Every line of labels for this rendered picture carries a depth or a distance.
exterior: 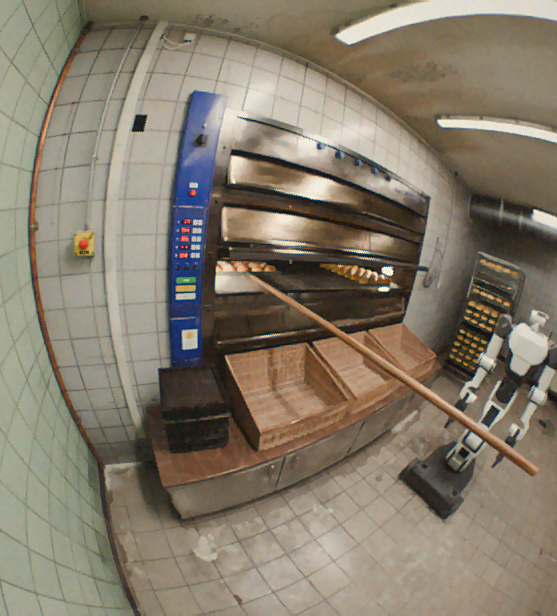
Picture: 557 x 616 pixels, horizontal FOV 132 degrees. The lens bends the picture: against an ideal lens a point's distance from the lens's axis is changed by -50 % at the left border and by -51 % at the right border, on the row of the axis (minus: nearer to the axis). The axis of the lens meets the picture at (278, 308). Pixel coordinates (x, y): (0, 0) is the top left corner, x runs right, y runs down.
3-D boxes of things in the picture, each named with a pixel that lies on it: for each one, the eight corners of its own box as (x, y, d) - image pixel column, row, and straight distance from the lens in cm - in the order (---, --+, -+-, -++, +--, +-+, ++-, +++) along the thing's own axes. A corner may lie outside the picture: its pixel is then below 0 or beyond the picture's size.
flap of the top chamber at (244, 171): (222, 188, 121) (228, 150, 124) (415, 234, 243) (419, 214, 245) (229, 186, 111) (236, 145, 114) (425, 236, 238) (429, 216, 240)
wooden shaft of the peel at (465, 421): (533, 473, 87) (540, 466, 86) (532, 479, 85) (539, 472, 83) (253, 278, 161) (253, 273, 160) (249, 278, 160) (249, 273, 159)
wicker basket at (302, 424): (221, 392, 152) (222, 354, 136) (299, 375, 175) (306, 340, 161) (257, 454, 123) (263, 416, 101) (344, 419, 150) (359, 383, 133)
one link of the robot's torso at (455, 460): (451, 451, 225) (474, 418, 187) (467, 464, 226) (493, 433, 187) (440, 463, 217) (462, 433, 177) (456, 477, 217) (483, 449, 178)
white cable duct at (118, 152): (138, 435, 169) (158, 22, 150) (145, 434, 169) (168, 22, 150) (138, 437, 168) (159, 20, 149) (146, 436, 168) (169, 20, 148)
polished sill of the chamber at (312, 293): (211, 300, 128) (211, 293, 127) (403, 291, 247) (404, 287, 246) (214, 304, 123) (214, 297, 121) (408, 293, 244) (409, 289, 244)
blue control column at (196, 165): (155, 334, 338) (161, 162, 305) (166, 333, 339) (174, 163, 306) (187, 457, 191) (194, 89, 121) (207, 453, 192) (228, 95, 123)
